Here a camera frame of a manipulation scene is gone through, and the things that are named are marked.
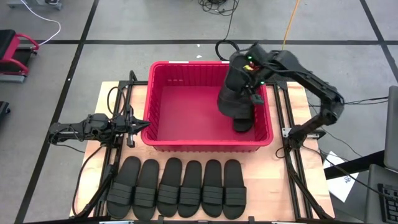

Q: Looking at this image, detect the black metal beam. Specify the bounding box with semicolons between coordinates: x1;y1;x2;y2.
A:
323;149;386;180

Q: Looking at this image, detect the grey metal stand base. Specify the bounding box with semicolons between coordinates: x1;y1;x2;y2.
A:
6;0;63;11

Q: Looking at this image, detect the white paper sheet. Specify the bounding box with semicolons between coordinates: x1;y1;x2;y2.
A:
320;151;360;203

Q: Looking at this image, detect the grey desk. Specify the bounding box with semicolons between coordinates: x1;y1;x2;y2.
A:
365;163;398;224

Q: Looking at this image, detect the black furniture piece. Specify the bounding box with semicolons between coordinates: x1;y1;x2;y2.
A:
0;101;11;124

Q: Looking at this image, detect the thin black floor cable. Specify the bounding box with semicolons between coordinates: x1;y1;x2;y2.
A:
341;96;389;108

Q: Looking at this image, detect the black cable tangle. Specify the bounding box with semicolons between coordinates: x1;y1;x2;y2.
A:
197;0;240;17

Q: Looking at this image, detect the red and black cart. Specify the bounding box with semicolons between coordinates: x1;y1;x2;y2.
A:
0;29;40;83

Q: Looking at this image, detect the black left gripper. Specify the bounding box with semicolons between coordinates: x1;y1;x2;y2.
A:
112;105;152;149

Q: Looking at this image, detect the red plastic bin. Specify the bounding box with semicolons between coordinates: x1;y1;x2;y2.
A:
141;60;274;152

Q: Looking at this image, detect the white cable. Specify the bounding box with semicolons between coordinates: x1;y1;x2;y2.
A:
20;0;62;46

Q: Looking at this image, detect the long black cable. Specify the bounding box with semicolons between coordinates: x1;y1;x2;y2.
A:
71;144;105;218

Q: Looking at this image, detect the coiled black cable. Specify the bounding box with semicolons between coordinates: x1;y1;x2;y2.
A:
215;39;241;62

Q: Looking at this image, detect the yellow cable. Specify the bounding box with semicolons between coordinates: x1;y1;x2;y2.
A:
281;0;301;50

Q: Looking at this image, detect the black keyboard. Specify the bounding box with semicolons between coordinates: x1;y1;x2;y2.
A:
377;182;398;224

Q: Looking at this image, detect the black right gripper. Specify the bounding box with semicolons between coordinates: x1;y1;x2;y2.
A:
244;42;274;105

